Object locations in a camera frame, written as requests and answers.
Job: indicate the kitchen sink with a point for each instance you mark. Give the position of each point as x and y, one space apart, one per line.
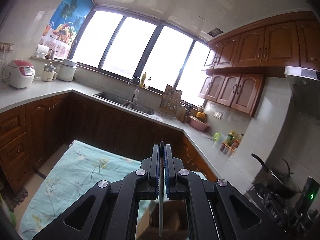
124 102

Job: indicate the wall power socket strip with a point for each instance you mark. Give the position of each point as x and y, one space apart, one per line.
6 47

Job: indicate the wooden utensil holder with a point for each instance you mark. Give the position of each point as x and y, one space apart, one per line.
174 224

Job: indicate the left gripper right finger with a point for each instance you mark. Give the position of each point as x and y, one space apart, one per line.
216 210

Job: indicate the black wok with handle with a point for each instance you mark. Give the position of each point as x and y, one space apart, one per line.
279 182

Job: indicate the upper wooden cabinets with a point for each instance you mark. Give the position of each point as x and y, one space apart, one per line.
239 61

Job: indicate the wooden dish rack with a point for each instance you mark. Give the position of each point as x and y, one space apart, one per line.
170 102

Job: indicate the tropical fruit poster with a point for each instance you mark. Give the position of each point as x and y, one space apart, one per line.
64 25

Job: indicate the red white rice cooker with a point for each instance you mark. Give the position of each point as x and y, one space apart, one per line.
20 73

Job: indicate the chrome kitchen faucet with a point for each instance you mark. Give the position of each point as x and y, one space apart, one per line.
136 92

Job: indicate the paper towel roll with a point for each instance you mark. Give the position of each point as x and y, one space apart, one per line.
41 51

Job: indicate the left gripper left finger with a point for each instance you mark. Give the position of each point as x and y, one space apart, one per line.
108 210

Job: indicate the range hood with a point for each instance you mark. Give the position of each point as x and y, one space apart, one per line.
305 87

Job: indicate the spice jar rack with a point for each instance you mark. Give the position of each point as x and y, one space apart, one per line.
231 143

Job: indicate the yellow oil bottle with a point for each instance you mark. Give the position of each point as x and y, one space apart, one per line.
142 80

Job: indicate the floral teal tablecloth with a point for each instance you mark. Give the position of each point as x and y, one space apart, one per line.
80 167

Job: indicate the steel chopstick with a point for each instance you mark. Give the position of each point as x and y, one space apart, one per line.
161 187

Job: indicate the knife block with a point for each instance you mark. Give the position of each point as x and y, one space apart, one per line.
188 109

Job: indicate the green mug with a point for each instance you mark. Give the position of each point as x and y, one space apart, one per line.
216 136

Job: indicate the pink plastic basin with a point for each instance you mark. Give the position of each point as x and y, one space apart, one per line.
197 124

